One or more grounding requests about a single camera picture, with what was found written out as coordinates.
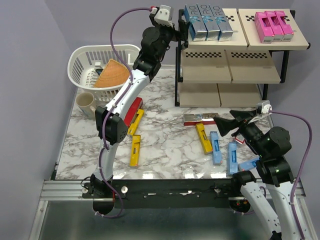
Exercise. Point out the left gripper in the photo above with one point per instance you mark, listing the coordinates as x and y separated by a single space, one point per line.
183 27

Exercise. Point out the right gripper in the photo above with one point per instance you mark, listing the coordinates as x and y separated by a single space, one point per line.
225 125

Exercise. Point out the silver blue toothpaste box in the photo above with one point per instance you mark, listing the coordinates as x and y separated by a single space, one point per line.
197 28
213 30
226 31

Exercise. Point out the yellow toothpaste box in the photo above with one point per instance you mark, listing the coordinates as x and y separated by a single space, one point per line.
205 143
135 150
134 126

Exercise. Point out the pink toothpaste box horizontal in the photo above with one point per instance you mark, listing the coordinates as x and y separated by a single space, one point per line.
263 27

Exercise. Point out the pink toothpaste box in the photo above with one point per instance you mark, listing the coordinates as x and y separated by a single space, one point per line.
272 21
280 21

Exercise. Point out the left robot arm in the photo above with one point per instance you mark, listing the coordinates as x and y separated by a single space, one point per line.
110 119

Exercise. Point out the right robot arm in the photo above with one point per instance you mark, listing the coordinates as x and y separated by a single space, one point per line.
283 220

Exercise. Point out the black three-tier shelf rack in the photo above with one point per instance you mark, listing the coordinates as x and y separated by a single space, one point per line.
235 73

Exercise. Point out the red white toothpaste box right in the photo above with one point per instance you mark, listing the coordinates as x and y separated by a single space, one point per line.
240 139

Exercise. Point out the light blue toothpaste box centre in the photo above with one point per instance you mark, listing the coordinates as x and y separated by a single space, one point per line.
216 153

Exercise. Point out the light blue toothpaste box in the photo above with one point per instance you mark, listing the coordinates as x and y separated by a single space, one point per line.
216 153
232 164

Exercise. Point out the silver red toothpaste box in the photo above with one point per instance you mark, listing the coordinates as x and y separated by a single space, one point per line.
202 118

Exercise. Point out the light blue toothpaste box right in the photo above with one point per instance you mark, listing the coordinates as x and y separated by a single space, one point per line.
232 164

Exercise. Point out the light blue toothpaste box corner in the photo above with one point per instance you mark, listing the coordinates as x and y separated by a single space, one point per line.
248 165

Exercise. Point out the orange woven fan mat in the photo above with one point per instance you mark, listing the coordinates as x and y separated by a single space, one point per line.
114 74

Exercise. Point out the black item in basket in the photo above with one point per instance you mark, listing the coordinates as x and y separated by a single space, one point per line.
98 70

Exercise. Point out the white plastic basket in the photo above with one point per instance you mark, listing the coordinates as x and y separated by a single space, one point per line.
85 60

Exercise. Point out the beige ceramic mug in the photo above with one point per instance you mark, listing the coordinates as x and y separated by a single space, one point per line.
87 104

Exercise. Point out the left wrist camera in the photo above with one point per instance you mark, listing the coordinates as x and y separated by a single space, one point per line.
163 15

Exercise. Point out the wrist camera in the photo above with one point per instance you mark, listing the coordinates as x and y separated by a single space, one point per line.
263 109
163 15

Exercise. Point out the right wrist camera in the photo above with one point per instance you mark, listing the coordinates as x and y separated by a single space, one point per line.
263 109

